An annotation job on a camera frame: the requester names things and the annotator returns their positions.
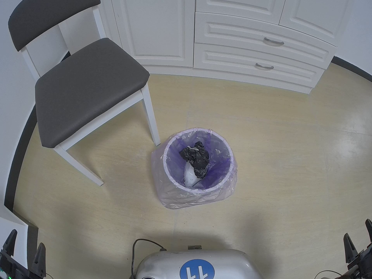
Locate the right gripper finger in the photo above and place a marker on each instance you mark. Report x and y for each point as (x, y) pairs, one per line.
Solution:
(369, 231)
(350, 250)

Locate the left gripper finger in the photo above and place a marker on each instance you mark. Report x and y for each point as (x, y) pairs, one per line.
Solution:
(39, 260)
(11, 244)

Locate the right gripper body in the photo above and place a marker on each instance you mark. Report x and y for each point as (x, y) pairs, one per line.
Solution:
(363, 264)

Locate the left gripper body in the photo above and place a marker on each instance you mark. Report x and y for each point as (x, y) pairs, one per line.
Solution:
(17, 270)

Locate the purple plastic bag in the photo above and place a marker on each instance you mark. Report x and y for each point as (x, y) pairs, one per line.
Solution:
(203, 198)

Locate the white paper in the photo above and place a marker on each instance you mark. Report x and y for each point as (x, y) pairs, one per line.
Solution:
(190, 177)

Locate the black plastic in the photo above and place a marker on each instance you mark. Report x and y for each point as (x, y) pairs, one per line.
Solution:
(196, 157)

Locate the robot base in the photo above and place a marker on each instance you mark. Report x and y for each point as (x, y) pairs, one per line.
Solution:
(162, 266)

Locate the white trash bin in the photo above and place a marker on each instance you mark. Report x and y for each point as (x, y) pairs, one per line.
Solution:
(174, 180)

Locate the white chair dark grey seat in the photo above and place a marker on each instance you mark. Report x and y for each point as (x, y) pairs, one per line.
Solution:
(87, 89)

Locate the white wardrobe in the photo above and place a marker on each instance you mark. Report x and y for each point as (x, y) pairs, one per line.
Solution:
(232, 25)

